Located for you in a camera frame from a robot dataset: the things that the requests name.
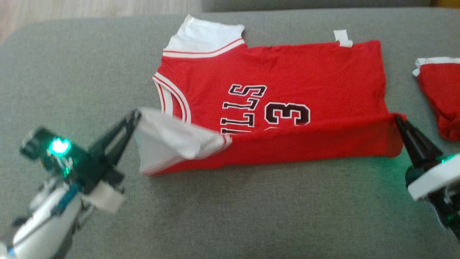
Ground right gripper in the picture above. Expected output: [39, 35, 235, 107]
[395, 116, 460, 201]

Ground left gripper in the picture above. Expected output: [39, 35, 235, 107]
[20, 110, 141, 213]

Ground red shorts white trim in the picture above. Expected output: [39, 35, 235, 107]
[413, 57, 460, 141]

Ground red basketball jersey white sleeves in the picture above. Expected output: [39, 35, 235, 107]
[138, 14, 407, 177]

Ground large grey sofa seat cushion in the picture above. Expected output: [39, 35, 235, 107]
[0, 7, 460, 259]

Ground small grey sofa cushion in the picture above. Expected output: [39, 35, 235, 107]
[201, 0, 432, 13]

